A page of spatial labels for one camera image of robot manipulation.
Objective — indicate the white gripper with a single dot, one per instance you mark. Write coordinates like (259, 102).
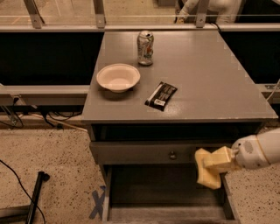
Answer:
(246, 152)

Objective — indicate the yellow sponge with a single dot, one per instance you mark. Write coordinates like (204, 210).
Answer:
(206, 177)

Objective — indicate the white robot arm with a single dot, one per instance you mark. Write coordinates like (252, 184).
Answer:
(270, 143)

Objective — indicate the grey drawer cabinet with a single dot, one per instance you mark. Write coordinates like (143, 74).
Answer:
(216, 100)

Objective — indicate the grey upper drawer with knob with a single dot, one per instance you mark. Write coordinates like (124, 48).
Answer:
(150, 152)

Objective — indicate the open grey middle drawer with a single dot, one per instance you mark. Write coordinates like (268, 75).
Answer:
(164, 194)

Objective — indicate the black snack bar wrapper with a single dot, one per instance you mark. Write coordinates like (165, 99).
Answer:
(161, 95)

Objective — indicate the white paper bowl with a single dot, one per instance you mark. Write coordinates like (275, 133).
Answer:
(118, 78)

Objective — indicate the silver soda can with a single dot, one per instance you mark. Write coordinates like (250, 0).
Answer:
(145, 40)

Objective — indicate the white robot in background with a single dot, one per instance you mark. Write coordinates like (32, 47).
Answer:
(223, 11)

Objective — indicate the black metal stand leg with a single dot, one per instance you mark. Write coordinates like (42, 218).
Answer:
(25, 213)

